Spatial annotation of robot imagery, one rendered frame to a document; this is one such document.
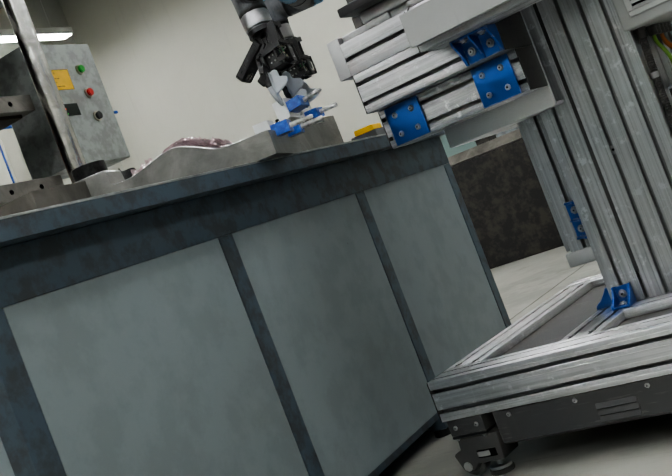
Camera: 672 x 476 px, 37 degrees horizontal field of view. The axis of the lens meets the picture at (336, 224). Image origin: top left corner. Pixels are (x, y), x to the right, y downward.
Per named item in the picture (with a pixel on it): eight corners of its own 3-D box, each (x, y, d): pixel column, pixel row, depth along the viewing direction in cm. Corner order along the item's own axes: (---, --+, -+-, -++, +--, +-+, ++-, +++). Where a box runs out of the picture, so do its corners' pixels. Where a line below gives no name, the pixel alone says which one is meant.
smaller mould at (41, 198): (98, 213, 197) (85, 180, 197) (44, 226, 184) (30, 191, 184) (30, 244, 207) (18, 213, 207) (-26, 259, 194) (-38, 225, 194)
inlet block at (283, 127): (319, 127, 223) (310, 104, 223) (314, 126, 218) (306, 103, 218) (266, 148, 225) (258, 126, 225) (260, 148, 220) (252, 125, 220)
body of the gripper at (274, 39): (285, 59, 246) (266, 17, 248) (260, 77, 250) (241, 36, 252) (302, 62, 253) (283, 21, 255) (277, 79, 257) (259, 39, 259)
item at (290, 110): (330, 99, 247) (321, 80, 248) (319, 98, 243) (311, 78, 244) (290, 124, 254) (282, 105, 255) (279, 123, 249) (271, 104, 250)
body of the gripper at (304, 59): (306, 75, 277) (290, 35, 277) (281, 87, 280) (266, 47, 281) (318, 75, 283) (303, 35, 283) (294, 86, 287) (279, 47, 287)
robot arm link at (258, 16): (234, 21, 253) (253, 25, 260) (241, 37, 252) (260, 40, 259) (256, 5, 250) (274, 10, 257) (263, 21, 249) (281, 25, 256)
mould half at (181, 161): (304, 153, 239) (287, 110, 239) (276, 153, 214) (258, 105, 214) (122, 226, 249) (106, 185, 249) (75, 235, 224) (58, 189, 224)
